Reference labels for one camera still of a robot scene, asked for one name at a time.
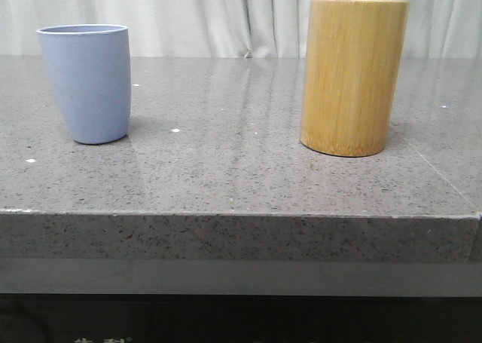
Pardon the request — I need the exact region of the bamboo cylinder holder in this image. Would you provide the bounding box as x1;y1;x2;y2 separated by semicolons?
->
300;0;409;158

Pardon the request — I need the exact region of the blue plastic cup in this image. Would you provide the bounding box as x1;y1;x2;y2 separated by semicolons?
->
36;24;131;145

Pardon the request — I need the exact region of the white curtain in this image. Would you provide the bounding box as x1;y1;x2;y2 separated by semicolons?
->
1;0;481;59

